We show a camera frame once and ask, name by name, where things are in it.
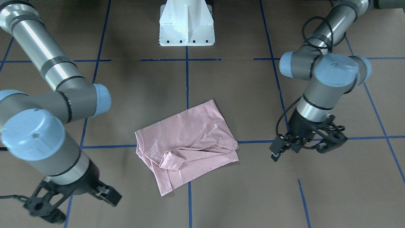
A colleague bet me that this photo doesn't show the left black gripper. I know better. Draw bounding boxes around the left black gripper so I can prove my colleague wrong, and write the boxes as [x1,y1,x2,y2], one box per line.
[270,110,348,162]

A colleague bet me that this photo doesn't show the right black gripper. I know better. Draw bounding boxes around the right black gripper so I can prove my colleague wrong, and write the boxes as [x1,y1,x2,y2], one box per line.
[24,161,122,224]

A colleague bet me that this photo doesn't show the pink snoopy t-shirt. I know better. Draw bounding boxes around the pink snoopy t-shirt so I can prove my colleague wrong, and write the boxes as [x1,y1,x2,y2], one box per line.
[135,100,239,196]

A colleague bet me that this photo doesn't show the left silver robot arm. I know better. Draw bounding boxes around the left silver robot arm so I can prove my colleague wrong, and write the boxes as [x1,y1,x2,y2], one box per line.
[269,0,404,162]

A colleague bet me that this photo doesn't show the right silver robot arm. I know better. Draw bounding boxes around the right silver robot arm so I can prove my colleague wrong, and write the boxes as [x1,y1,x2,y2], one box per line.
[0,0,122,224]

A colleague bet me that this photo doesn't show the blue tape grid lines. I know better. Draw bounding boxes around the blue tape grid lines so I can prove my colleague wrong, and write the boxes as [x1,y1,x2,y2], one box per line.
[0,0,405,228]

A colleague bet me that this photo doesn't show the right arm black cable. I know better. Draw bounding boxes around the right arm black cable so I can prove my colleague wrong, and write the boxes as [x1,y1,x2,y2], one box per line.
[0,194,29,203]

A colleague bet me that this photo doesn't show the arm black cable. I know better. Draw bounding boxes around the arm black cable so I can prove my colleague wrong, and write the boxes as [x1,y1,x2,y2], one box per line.
[0,194,29,203]
[275,16,348,151]

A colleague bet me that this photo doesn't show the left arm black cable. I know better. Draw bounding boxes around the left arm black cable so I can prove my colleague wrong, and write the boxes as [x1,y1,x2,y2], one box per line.
[275,16,348,151]

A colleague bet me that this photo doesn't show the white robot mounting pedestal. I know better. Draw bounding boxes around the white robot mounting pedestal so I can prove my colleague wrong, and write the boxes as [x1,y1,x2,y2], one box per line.
[158,0,215,47]

